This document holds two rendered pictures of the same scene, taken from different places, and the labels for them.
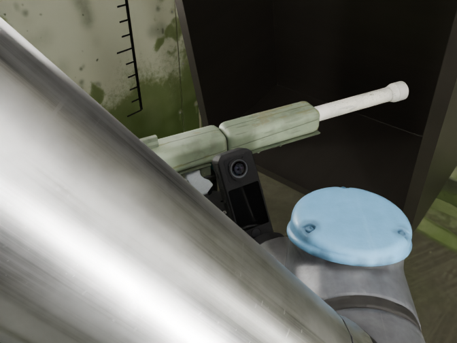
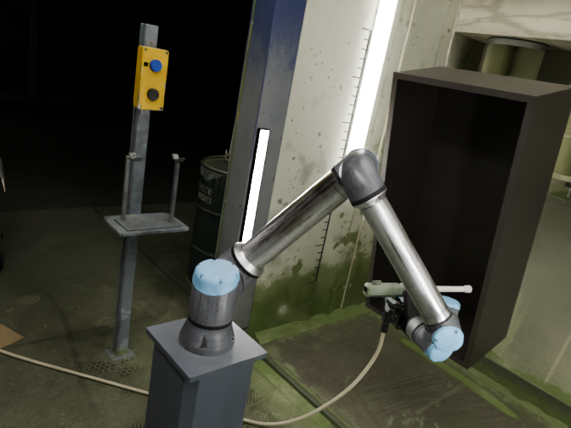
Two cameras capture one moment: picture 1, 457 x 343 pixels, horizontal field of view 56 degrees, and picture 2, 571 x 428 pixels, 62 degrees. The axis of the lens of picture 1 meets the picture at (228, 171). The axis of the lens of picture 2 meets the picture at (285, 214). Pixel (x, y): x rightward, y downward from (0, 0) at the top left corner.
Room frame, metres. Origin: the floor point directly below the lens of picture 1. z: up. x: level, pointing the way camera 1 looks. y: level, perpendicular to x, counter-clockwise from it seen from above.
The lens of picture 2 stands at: (-1.28, 0.36, 1.57)
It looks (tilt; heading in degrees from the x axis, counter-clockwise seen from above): 17 degrees down; 5
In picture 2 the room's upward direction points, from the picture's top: 11 degrees clockwise
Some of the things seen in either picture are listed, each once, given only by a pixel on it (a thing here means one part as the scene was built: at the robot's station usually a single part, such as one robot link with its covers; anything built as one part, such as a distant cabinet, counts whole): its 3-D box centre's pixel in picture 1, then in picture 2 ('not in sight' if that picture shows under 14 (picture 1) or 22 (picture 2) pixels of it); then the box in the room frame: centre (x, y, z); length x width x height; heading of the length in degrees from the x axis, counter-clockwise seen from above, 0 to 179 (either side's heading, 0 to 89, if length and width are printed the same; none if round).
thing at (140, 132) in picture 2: not in sight; (132, 205); (0.79, 1.27, 0.82); 0.06 x 0.06 x 1.64; 49
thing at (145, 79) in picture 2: not in sight; (150, 79); (0.75, 1.22, 1.42); 0.12 x 0.06 x 0.26; 139
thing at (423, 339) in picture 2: not in sight; (432, 342); (0.24, -0.09, 0.77); 0.12 x 0.09 x 0.10; 25
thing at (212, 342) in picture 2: not in sight; (208, 327); (0.13, 0.67, 0.69); 0.19 x 0.19 x 0.10
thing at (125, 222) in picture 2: not in sight; (151, 189); (0.68, 1.14, 0.95); 0.26 x 0.15 x 0.32; 139
